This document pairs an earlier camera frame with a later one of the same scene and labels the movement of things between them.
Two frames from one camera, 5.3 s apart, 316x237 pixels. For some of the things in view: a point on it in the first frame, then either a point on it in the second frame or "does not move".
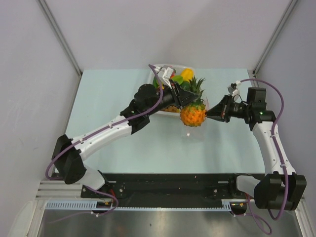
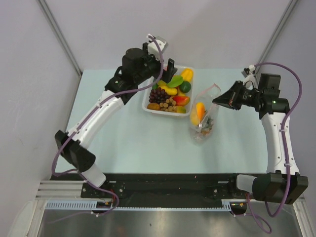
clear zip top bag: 192,117 → 204,114
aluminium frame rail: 59,190 does not move
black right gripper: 221,111 → 230,98
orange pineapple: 194,114 → 208,128
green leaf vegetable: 178,78 does not move
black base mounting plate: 172,186 does not move
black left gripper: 180,98 → 167,75
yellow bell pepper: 187,74 does not move
